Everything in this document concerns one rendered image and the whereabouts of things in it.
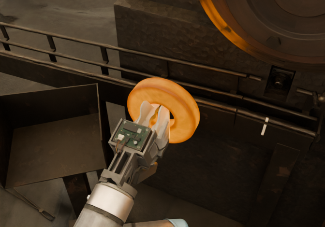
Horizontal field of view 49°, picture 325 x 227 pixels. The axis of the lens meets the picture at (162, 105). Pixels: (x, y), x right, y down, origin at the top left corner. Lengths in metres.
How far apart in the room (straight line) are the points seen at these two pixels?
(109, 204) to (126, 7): 0.57
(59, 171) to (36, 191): 0.73
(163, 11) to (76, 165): 0.46
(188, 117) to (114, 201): 0.22
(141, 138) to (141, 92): 0.12
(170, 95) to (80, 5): 2.21
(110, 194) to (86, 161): 0.35
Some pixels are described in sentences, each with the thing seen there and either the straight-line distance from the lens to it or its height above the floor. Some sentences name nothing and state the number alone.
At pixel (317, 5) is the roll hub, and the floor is 1.08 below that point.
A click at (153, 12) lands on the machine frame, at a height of 0.87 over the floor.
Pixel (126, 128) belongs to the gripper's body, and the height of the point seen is 0.89.
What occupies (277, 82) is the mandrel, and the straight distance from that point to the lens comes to 0.98.
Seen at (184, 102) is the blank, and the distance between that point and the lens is 0.69.
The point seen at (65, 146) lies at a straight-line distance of 1.01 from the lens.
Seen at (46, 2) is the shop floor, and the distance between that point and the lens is 2.94.
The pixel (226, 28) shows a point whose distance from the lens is 0.79.
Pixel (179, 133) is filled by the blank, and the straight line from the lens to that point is 0.75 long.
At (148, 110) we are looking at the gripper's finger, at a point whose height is 0.86.
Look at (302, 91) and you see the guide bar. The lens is 0.95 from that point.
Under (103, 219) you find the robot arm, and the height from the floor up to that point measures 0.83.
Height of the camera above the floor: 1.37
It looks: 45 degrees down
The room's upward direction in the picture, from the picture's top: straight up
